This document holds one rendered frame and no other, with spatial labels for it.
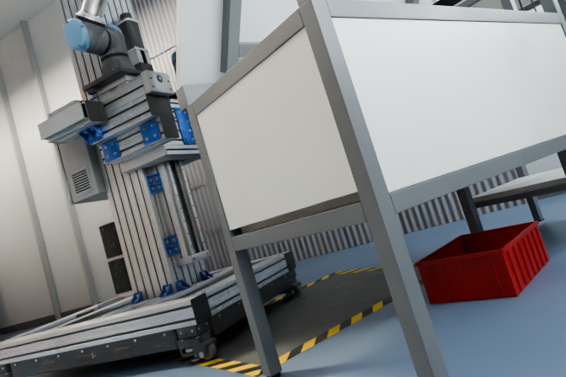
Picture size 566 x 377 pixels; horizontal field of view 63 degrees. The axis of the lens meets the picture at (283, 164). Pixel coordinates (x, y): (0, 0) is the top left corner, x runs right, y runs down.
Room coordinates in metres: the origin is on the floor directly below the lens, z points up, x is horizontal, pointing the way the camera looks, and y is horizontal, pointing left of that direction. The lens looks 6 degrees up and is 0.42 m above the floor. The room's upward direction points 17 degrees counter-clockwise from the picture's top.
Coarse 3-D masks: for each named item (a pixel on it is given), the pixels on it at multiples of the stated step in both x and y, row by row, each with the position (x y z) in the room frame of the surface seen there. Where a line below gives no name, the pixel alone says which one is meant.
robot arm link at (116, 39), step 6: (108, 24) 1.85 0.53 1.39; (108, 30) 1.82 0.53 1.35; (114, 30) 1.85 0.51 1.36; (120, 30) 1.89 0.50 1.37; (114, 36) 1.83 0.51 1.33; (120, 36) 1.87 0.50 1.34; (114, 42) 1.83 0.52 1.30; (120, 42) 1.87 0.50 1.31; (108, 48) 1.82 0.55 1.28; (114, 48) 1.84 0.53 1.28; (120, 48) 1.86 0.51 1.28; (102, 54) 1.83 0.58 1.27; (108, 54) 1.84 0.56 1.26
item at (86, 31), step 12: (84, 0) 1.70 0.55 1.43; (96, 0) 1.70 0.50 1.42; (84, 12) 1.70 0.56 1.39; (96, 12) 1.71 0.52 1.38; (72, 24) 1.70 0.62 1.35; (84, 24) 1.70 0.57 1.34; (96, 24) 1.72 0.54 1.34; (72, 36) 1.71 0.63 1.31; (84, 36) 1.70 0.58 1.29; (96, 36) 1.74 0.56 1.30; (108, 36) 1.80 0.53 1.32; (72, 48) 1.74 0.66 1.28; (84, 48) 1.74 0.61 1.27; (96, 48) 1.77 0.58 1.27
